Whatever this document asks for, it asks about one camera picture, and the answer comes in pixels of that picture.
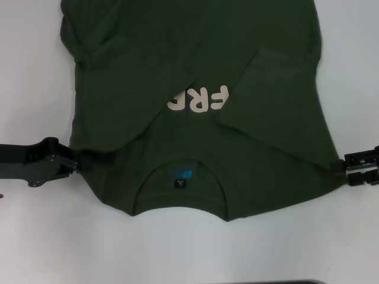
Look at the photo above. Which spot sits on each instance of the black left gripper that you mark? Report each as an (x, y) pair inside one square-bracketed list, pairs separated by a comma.
[(35, 162)]

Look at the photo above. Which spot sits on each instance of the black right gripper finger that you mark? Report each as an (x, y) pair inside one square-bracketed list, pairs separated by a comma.
[(362, 179), (358, 161)]

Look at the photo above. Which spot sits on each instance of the dark green FREE t-shirt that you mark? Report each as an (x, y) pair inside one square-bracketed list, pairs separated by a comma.
[(192, 44)]

